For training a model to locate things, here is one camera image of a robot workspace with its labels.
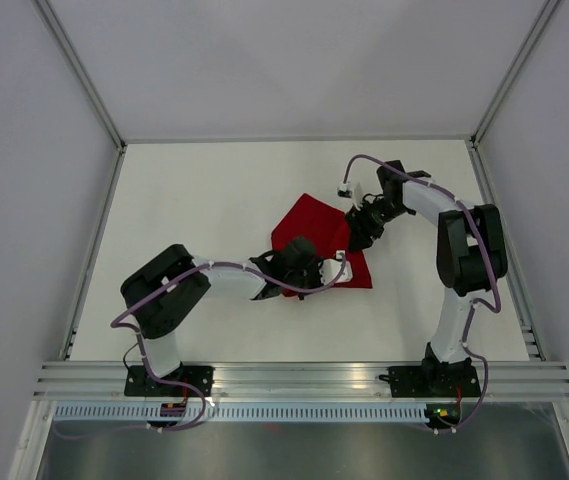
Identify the red cloth napkin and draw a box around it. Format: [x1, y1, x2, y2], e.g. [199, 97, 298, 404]
[271, 193, 373, 289]

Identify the aluminium mounting rail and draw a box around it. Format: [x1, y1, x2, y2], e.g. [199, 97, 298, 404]
[32, 361, 569, 403]

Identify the left aluminium frame post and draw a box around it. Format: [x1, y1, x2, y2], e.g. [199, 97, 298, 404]
[31, 0, 126, 151]

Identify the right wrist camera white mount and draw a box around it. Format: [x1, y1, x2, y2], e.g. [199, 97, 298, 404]
[337, 181, 363, 209]

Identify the aluminium frame post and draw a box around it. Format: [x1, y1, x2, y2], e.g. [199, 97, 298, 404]
[31, 0, 126, 151]
[467, 0, 563, 149]

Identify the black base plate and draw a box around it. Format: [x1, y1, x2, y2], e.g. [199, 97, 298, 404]
[124, 365, 214, 398]
[388, 366, 481, 399]

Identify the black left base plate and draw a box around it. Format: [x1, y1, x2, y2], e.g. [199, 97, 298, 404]
[124, 365, 214, 398]

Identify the right aluminium frame post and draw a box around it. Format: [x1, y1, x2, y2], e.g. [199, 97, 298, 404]
[467, 0, 563, 149]

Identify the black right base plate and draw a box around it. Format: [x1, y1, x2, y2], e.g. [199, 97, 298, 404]
[388, 366, 481, 399]

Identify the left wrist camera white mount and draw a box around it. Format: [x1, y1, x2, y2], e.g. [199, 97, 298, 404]
[319, 250, 353, 286]

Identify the slotted cable duct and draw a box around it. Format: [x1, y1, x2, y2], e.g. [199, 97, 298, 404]
[54, 401, 428, 424]

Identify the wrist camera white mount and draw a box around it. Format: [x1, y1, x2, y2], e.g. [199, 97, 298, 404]
[337, 181, 363, 209]
[319, 250, 353, 286]

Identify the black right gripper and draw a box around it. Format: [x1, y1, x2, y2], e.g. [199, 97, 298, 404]
[344, 197, 409, 254]

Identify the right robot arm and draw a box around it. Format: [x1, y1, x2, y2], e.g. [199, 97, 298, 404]
[338, 160, 508, 398]

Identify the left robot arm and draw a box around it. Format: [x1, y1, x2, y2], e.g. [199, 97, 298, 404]
[120, 237, 328, 396]

